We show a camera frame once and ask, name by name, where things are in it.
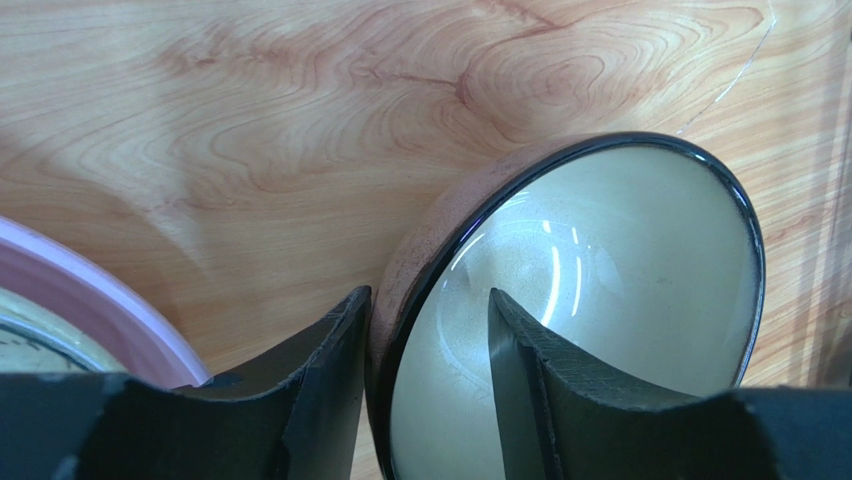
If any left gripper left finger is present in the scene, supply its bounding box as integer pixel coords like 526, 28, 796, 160
1, 286, 371, 479

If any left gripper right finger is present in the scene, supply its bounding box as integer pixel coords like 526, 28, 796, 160
488, 289, 851, 479

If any brown speckled bowl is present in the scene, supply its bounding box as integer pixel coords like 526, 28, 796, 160
365, 132, 766, 479

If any cream patterned plate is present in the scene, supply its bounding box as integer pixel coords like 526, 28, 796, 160
1, 289, 127, 374

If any pink plate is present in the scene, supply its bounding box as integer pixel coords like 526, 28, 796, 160
1, 217, 211, 388

